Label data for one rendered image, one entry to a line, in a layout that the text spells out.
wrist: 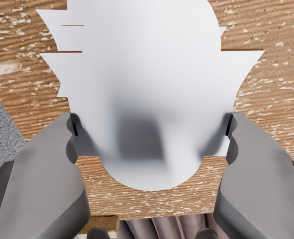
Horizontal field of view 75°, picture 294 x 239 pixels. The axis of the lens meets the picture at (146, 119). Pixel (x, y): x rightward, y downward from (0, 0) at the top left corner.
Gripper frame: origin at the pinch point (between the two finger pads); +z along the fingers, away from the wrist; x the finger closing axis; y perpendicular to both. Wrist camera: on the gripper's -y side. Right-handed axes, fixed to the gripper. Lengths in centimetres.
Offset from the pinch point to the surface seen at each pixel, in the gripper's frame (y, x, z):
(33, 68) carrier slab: -0.9, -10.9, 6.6
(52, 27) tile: -4.5, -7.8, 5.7
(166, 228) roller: 28.7, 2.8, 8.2
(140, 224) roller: 27.7, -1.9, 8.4
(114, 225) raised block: 22.0, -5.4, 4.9
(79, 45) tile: -3.2, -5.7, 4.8
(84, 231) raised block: 22.8, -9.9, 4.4
